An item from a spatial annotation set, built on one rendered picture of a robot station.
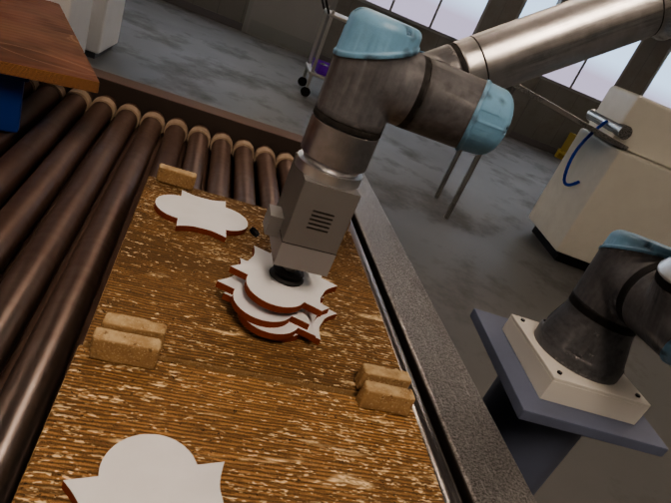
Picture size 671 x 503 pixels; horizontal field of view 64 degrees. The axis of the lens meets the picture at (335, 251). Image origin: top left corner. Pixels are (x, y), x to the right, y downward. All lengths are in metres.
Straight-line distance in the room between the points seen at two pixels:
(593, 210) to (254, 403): 4.25
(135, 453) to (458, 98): 0.43
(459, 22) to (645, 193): 5.92
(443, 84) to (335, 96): 0.11
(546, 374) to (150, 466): 0.64
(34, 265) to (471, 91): 0.50
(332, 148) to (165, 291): 0.25
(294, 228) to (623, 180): 4.19
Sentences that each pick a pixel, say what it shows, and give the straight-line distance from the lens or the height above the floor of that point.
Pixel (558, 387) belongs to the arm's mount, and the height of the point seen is 0.90.
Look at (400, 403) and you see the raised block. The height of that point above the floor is 0.95.
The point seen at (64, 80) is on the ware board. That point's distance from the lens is 0.92.
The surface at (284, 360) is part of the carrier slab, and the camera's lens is 0.60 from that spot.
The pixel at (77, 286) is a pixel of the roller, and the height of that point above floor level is 0.92.
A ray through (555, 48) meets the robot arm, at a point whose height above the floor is 1.33.
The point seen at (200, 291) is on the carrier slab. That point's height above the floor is 0.94.
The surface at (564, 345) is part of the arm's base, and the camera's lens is 0.95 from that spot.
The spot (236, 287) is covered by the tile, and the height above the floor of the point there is 0.97.
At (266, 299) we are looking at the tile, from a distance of 0.59.
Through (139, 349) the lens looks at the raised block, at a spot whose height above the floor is 0.96.
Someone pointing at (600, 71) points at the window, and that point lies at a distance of 11.02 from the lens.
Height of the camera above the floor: 1.30
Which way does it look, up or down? 25 degrees down
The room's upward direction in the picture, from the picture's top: 23 degrees clockwise
